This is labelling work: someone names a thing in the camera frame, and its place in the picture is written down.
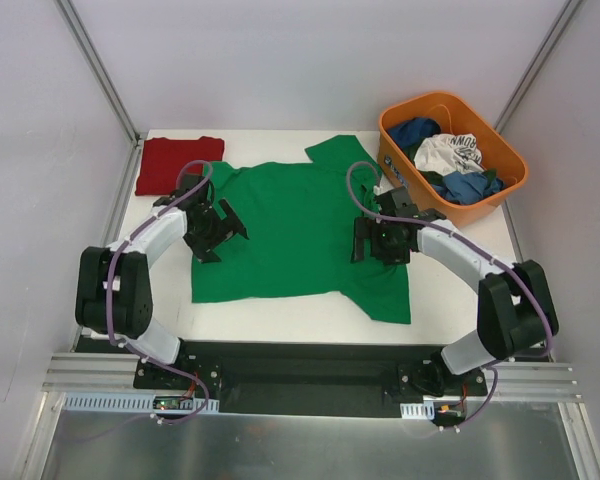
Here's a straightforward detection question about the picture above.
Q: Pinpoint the left white cable duct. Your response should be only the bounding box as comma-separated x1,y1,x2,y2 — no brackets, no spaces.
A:
63,393,220,415

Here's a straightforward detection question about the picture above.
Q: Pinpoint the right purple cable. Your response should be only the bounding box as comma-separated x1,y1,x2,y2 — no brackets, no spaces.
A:
346,160,556,359

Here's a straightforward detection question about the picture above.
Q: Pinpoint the aluminium post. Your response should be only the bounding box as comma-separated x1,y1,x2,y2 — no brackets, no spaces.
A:
54,0,142,145
494,0,585,133

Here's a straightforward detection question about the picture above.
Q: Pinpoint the aluminium frame rail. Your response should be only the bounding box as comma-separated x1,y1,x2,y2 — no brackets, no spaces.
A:
42,352,584,403

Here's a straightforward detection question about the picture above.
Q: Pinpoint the orange plastic basket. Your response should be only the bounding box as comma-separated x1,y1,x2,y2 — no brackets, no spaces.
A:
377,91,528,227

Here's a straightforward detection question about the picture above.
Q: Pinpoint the right white cable duct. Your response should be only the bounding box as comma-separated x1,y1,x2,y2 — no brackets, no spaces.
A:
400,400,435,421

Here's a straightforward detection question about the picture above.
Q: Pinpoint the folded red t-shirt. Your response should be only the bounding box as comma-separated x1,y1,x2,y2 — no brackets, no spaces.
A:
135,136,225,196

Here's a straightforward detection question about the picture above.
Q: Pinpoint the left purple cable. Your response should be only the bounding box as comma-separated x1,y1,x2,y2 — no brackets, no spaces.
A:
107,159,214,426

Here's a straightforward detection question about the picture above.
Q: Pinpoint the purple cable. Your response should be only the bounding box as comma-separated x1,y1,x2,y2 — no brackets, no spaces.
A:
346,160,556,359
107,159,214,426

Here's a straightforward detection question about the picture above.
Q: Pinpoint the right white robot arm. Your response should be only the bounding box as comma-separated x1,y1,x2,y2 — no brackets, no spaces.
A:
351,188,559,397

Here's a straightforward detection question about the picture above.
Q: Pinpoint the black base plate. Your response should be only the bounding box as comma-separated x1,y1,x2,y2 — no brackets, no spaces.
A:
132,338,489,416

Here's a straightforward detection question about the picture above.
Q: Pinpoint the dark blue t-shirt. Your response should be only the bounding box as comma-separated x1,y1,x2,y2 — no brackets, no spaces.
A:
387,117,441,150

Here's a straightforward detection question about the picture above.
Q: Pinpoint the left aluminium post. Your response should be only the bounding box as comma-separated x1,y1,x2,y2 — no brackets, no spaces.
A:
54,0,142,145

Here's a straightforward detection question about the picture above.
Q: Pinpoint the white printed t-shirt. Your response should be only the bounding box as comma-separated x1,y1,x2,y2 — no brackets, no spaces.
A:
413,134,484,176

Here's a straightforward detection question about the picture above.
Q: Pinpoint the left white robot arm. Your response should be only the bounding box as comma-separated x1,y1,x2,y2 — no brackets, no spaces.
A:
75,173,248,389

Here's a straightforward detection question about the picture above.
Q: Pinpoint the right aluminium post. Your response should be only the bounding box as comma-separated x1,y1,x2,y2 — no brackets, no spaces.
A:
494,0,585,133

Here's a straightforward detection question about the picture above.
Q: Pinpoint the green t-shirt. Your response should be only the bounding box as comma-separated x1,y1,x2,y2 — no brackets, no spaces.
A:
191,135,411,324

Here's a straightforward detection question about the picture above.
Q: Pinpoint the white cable duct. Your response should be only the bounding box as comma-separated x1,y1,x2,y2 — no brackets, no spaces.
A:
63,393,220,415
400,400,435,421

